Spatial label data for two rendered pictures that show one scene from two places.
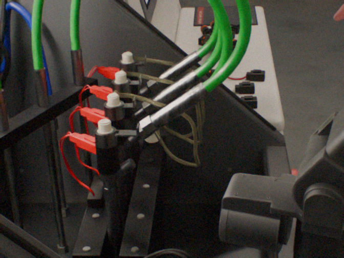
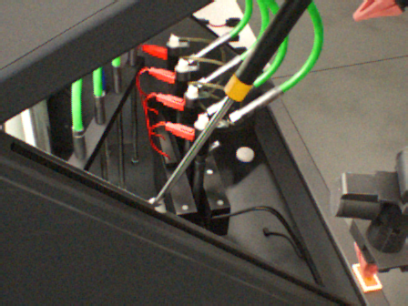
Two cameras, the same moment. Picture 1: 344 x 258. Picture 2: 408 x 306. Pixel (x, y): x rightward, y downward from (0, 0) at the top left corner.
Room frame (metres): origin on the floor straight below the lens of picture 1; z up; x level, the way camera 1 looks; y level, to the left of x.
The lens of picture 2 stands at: (0.09, 0.35, 1.78)
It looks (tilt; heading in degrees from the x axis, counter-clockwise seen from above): 43 degrees down; 339
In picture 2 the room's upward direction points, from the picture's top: 5 degrees clockwise
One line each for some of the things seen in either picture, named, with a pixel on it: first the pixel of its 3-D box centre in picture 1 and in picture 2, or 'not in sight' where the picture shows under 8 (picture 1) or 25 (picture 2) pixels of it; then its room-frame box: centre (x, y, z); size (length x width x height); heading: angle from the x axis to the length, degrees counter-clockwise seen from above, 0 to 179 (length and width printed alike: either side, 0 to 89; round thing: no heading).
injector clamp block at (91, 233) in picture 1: (128, 227); (182, 172); (0.91, 0.08, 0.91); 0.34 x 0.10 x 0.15; 176
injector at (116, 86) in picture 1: (132, 144); (186, 111); (0.94, 0.06, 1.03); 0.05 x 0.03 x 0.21; 86
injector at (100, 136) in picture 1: (119, 200); (205, 168); (0.78, 0.07, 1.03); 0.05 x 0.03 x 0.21; 86
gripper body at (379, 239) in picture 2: not in sight; (388, 230); (0.55, -0.14, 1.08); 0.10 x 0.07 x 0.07; 176
